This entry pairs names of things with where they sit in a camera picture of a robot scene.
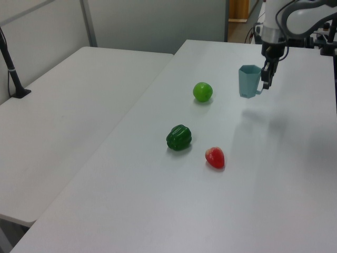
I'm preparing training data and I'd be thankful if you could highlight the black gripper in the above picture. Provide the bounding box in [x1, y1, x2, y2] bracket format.
[261, 41, 287, 90]

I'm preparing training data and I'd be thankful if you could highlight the light blue faceted mug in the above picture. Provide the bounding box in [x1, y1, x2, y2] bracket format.
[238, 64, 264, 100]

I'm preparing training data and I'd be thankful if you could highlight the light green bell pepper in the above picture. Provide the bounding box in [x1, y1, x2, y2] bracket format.
[192, 81, 214, 103]

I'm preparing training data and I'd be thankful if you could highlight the brown wooden cabinet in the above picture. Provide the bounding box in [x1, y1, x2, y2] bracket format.
[228, 0, 250, 23]

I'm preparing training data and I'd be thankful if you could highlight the red strawberry toy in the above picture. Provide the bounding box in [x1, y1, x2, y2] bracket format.
[204, 147, 226, 170]

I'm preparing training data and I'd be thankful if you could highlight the dark green bell pepper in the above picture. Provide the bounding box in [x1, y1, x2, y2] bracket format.
[165, 124, 193, 152]

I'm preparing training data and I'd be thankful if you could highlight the black pole with base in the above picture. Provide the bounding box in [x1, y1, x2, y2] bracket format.
[0, 26, 32, 100]

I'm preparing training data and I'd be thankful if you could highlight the black camera stand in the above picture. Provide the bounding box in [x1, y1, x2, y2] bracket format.
[319, 15, 337, 56]

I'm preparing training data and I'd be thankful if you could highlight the grey partition post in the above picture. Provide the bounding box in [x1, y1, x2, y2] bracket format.
[80, 0, 98, 48]

